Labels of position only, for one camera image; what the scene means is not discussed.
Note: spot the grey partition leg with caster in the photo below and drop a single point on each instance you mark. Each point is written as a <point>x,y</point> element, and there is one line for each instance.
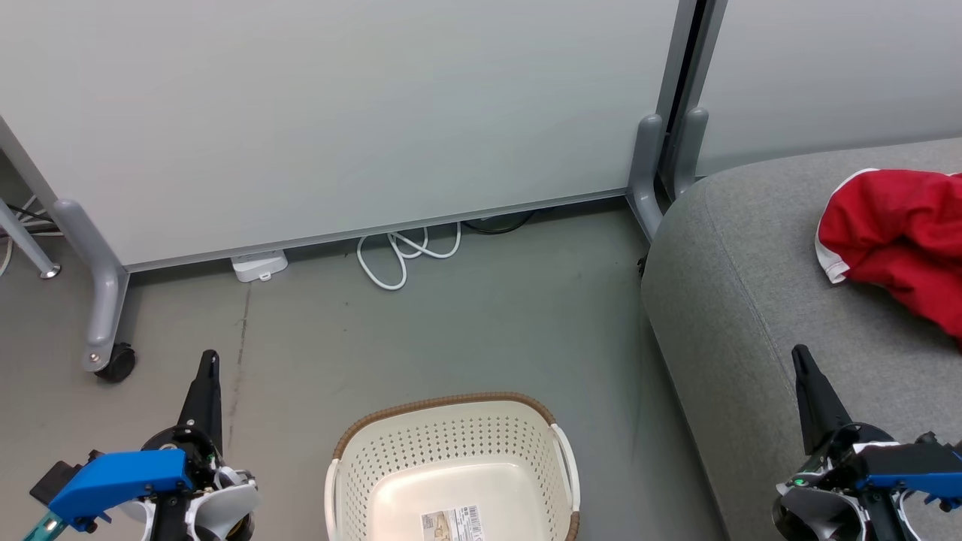
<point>105,293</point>

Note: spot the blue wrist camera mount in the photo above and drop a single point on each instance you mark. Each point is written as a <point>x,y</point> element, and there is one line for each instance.
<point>913,466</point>
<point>120,477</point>

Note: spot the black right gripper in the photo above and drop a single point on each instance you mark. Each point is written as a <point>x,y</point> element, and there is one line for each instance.
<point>834,462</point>

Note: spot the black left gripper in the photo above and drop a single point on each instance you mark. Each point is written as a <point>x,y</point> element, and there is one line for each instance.
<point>180,439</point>

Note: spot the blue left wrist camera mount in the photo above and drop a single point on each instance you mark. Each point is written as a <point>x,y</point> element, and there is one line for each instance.
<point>120,477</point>

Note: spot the printed label inside basket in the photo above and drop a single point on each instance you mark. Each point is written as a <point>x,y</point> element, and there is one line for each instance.
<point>451,524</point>

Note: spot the wide white partition panel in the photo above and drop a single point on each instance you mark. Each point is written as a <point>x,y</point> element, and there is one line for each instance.
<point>338,113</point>

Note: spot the grey metal table leg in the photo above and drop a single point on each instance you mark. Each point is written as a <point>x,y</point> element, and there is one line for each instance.
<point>26,244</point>

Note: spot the grey fabric sofa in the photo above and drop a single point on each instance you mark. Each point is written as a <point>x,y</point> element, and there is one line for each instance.
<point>751,300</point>

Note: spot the black caster wheel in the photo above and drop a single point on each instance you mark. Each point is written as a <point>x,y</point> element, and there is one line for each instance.
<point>119,364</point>

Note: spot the white power adapter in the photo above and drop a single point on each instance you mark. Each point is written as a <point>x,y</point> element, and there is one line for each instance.
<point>259,265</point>

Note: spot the red garment with white stripes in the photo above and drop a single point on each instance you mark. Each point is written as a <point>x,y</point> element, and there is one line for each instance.
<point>894,233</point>

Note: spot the narrow white partition panel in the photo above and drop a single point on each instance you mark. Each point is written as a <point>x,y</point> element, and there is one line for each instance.
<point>827,75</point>

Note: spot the cream perforated laundry basket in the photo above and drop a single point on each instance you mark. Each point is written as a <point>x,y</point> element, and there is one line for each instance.
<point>451,443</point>

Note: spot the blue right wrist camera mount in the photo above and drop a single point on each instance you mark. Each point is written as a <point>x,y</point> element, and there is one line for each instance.
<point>913,466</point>

